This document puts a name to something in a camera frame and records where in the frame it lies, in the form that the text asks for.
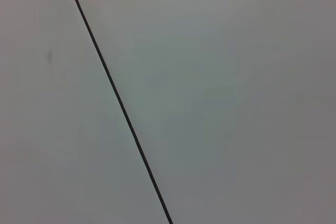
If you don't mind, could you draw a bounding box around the black wall panel joint strip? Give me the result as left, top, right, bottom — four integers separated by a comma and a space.
62, 0, 174, 224

